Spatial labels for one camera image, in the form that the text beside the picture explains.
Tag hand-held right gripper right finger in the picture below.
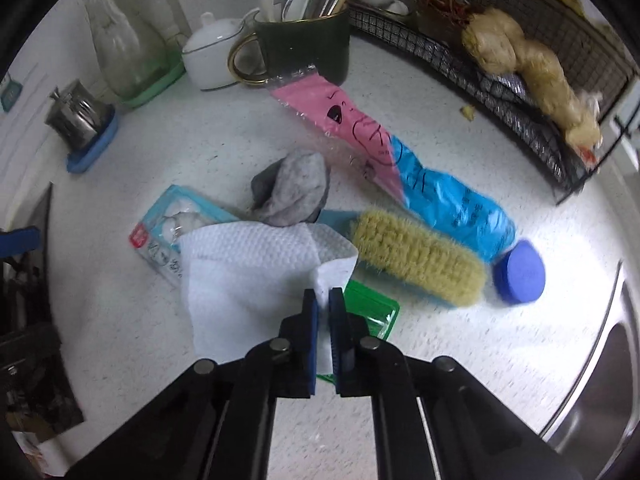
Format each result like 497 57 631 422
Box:
327 286 586 480

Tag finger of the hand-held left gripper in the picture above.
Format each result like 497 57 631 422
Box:
0 226 42 262

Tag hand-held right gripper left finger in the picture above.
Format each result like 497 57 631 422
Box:
65 287 321 480

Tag white paper towel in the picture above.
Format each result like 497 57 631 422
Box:
179 222 360 376

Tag yellow bristle scrub brush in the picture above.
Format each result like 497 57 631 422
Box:
317 207 488 308

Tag pink plastic bag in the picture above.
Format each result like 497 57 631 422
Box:
267 65 403 206

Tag green plastic container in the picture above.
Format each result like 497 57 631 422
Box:
344 280 401 343

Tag blue tray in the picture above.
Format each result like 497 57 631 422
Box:
66 107 120 175

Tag steel cup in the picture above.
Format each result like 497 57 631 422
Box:
45 79 113 151

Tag black gas stove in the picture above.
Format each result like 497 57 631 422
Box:
0 182 86 443

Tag blue and white packet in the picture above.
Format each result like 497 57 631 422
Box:
131 185 241 288

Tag grey rag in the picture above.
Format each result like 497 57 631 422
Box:
248 150 333 227

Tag blue round lid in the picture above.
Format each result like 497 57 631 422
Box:
491 239 547 306

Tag green tray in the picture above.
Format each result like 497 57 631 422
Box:
120 50 187 109

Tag glass bottle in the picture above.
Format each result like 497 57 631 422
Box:
75 0 168 98

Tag white ceramic pot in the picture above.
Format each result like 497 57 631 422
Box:
181 11 258 92

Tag stainless steel sink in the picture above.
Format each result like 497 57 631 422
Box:
545 260 640 480

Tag dark green mug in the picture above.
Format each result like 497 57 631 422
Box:
228 2 351 88

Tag ginger root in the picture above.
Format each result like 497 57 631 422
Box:
520 40 603 148
461 7 526 76

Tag dried red chillies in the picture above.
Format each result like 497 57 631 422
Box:
417 0 481 36

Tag blue wall label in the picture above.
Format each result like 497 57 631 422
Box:
0 75 24 112

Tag black wire rack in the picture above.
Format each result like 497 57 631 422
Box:
345 0 636 206

